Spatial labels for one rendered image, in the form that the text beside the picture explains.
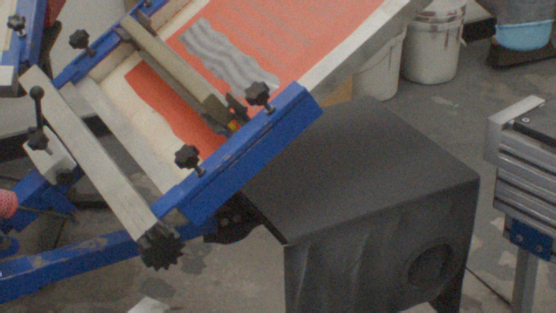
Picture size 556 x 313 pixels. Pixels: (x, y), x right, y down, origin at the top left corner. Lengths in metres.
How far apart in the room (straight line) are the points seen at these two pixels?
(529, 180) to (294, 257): 0.49
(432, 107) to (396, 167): 2.31
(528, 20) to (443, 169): 0.85
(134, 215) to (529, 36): 0.71
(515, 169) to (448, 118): 2.56
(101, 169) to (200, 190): 0.21
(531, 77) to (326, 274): 2.89
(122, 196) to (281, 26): 0.48
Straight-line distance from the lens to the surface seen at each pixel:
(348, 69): 1.79
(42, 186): 1.94
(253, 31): 2.02
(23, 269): 2.04
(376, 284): 2.21
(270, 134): 1.74
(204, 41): 2.08
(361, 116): 2.43
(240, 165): 1.74
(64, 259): 2.05
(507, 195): 1.93
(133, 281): 3.49
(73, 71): 2.20
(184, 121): 1.95
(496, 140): 1.90
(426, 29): 4.58
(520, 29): 1.44
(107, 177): 1.82
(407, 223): 2.16
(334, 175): 2.19
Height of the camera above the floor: 2.10
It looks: 31 degrees down
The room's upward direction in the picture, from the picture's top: 1 degrees counter-clockwise
